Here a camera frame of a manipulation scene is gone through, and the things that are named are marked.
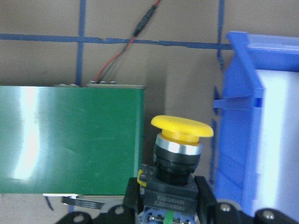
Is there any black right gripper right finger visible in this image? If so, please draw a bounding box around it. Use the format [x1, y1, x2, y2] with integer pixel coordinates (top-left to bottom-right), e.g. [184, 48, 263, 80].
[194, 176, 298, 224]

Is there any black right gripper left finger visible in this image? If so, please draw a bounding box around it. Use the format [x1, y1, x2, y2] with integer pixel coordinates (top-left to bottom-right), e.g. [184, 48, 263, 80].
[56, 177, 142, 224]

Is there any yellow push button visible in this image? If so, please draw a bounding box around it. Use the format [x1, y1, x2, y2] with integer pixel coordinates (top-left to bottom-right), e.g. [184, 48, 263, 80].
[137, 115, 214, 224]

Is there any white foam pad right bin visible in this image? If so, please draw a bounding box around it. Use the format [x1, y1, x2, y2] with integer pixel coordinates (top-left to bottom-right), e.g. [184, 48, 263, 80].
[253, 70, 299, 214]

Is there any green conveyor belt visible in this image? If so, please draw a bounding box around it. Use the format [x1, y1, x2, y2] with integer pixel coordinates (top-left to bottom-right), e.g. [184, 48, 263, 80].
[0, 84, 144, 196]

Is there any blue right plastic bin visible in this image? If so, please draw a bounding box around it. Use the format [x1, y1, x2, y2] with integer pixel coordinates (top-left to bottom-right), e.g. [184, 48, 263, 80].
[214, 31, 299, 215]

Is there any red black conveyor wire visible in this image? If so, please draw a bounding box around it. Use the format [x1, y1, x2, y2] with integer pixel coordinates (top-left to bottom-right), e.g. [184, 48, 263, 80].
[93, 0, 162, 82]

